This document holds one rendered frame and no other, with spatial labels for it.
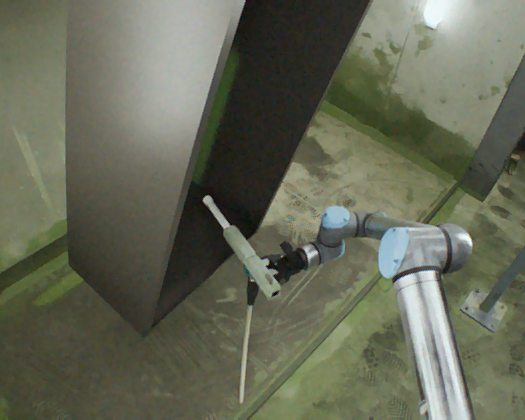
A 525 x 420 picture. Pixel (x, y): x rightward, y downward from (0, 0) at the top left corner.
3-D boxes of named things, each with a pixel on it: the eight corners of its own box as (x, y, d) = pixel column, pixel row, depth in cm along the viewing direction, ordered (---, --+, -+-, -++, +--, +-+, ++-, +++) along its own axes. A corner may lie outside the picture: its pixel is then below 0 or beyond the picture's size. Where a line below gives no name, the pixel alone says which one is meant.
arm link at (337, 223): (352, 203, 169) (344, 229, 177) (320, 203, 167) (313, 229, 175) (359, 221, 162) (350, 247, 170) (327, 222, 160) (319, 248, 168)
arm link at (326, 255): (333, 226, 178) (328, 245, 184) (306, 236, 172) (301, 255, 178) (349, 242, 172) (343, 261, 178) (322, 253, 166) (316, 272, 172)
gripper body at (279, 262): (275, 287, 166) (303, 276, 171) (279, 271, 160) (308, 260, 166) (263, 272, 170) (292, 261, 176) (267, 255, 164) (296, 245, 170)
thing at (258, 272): (274, 325, 164) (283, 283, 149) (262, 330, 162) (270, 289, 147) (210, 233, 193) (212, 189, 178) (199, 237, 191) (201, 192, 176)
